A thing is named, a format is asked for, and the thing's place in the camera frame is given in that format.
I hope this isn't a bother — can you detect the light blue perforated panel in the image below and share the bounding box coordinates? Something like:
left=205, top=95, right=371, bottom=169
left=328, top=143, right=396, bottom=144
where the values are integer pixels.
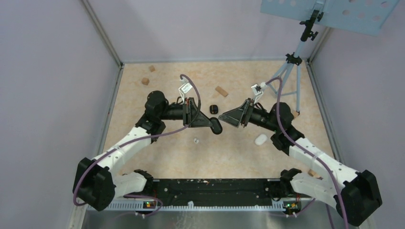
left=260, top=0, right=399, bottom=36

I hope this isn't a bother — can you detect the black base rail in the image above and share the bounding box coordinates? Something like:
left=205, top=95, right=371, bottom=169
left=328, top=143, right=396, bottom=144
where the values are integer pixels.
left=133, top=178, right=306, bottom=207

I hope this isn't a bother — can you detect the wooden cube left side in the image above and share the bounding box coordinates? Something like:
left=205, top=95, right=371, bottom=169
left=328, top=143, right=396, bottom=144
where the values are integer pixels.
left=141, top=77, right=149, bottom=85

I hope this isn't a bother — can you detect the small wooden cylinder block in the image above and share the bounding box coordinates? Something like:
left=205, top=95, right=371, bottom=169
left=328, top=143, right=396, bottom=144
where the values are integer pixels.
left=308, top=169, right=319, bottom=178

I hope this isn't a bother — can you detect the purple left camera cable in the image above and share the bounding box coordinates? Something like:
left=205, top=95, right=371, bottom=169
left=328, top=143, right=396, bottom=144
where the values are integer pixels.
left=73, top=73, right=201, bottom=219

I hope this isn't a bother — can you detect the purple camera cable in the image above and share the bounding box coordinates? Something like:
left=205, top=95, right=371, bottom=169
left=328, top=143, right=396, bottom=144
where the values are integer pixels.
left=73, top=73, right=201, bottom=219
left=264, top=76, right=349, bottom=229

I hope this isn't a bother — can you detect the long wooden block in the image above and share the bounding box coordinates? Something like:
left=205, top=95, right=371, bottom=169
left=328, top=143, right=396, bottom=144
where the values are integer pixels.
left=215, top=86, right=229, bottom=97

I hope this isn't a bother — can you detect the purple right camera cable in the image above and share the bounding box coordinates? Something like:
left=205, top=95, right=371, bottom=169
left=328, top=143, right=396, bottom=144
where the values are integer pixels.
left=264, top=76, right=349, bottom=229

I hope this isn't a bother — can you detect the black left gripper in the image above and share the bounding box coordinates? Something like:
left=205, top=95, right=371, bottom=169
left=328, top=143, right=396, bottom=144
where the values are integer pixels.
left=159, top=97, right=213, bottom=127

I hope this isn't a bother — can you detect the black oval charging case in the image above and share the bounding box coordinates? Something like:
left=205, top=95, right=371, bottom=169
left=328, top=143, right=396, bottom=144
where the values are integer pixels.
left=209, top=117, right=223, bottom=135

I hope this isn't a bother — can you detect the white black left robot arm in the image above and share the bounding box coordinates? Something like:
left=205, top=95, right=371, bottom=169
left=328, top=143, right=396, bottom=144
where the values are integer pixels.
left=73, top=91, right=223, bottom=211

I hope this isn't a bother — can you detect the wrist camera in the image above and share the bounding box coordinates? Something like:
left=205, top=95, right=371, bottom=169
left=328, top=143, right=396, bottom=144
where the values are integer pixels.
left=251, top=82, right=267, bottom=104
left=179, top=82, right=193, bottom=101

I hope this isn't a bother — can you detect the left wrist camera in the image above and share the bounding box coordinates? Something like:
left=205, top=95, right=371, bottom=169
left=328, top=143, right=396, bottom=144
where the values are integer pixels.
left=179, top=82, right=193, bottom=101

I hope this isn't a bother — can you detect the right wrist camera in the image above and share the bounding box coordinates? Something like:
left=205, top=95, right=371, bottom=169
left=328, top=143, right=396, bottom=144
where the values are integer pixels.
left=251, top=82, right=267, bottom=104

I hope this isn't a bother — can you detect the white oval charging case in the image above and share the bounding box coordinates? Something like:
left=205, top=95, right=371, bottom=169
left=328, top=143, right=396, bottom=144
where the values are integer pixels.
left=254, top=134, right=268, bottom=146

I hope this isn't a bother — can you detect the light blue tripod stand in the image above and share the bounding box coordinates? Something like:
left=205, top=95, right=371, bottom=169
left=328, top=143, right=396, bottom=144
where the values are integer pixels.
left=269, top=10, right=324, bottom=113

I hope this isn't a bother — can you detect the white slotted cable duct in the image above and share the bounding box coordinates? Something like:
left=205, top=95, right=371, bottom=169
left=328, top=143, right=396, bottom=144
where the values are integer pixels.
left=104, top=200, right=286, bottom=212

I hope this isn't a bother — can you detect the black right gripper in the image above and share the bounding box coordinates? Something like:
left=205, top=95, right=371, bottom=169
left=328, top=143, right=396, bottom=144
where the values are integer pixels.
left=219, top=98, right=279, bottom=133

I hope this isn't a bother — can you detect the black case with gold band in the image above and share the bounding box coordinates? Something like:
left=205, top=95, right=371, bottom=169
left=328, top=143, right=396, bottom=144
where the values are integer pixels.
left=209, top=104, right=219, bottom=115

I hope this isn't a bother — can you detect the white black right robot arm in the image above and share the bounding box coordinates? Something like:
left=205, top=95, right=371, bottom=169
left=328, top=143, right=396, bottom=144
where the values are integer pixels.
left=219, top=98, right=383, bottom=226

